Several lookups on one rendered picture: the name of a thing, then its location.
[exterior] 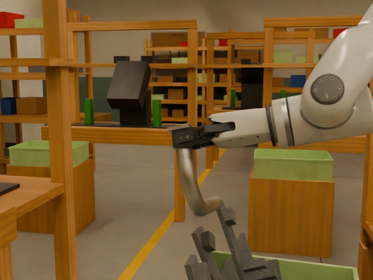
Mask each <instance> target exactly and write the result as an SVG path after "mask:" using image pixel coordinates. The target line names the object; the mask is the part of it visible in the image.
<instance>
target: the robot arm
mask: <svg viewBox="0 0 373 280"><path fill-rule="evenodd" d="M372 78H373V3H372V5H371V6H370V8H369V9H368V10H367V12H366V13H365V15H364V16H363V18H362V20H361V21H360V23H359V24H358V25H357V26H354V27H351V28H348V29H346V30H345V31H343V32H342V33H341V34H340V35H338V36H337V37H336V39H335V40H334V41H333V42H332V44H331V45H330V46H329V47H328V49H327V50H326V52H325V53H324V54H323V56H322V57H321V59H320V60H319V61H318V63H317V65H316V66H315V68H314V69H313V70H312V72H311V74H310V75H309V77H308V79H307V81H306V83H305V85H304V87H303V91H302V94H301V95H298V96H292V97H287V98H281V99H275V100H272V101H271V102H272V107H270V106H269V104H266V108H255V109H245V110H239V111H232V112H224V113H217V114H211V115H210V116H209V118H208V119H209V120H210V121H211V123H212V124H210V125H204V126H199V127H192V128H186V129H180V130H176V131H172V141H173V148H175V149H178V148H185V147H191V146H192V148H193V150H195V149H201V147H202V148H205V147H211V146H218V147H220V148H223V149H225V148H235V147H242V146H248V145H252V144H258V143H264V142H269V141H271V142H272V144H273V147H276V143H279V147H280V148H289V147H293V146H294V145H295V146H300V145H304V144H311V143H317V142H325V141H331V140H336V139H342V138H349V137H356V136H363V135H367V134H372V133H373V98H372V94H371V91H370V89H369V87H368V86H367V85H368V83H369V82H370V81H371V80H372Z"/></svg>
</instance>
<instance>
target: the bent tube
mask: <svg viewBox="0 0 373 280"><path fill-rule="evenodd" d="M192 127H193V126H191V125H190V124H189V123H186V124H180V125H176V126H170V127H167V131H168V132H170V133H172V131H176V130H180V129H186V128H192ZM176 153H177V163H178V171H179V178H180V183H181V186H182V190H183V193H184V197H185V200H186V202H187V204H188V206H189V208H190V209H191V211H192V212H193V213H194V214H196V215H197V216H205V215H207V214H209V213H211V212H213V211H216V210H218V209H220V208H221V207H222V206H223V200H222V198H221V197H219V196H214V197H210V198H207V199H203V198H202V195H201V193H200V189H199V186H198V181H197V178H196V172H195V165H194V156H193V148H192V146H191V147H185V148H178V149H176Z"/></svg>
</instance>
